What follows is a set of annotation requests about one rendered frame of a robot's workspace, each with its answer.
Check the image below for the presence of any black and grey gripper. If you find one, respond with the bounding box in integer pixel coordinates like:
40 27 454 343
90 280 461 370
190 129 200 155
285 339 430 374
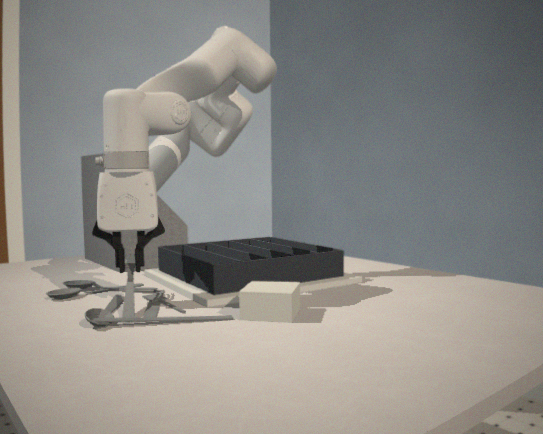
92 169 165 273

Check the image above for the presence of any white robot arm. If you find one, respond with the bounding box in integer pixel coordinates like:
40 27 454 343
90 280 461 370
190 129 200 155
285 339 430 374
95 26 277 192

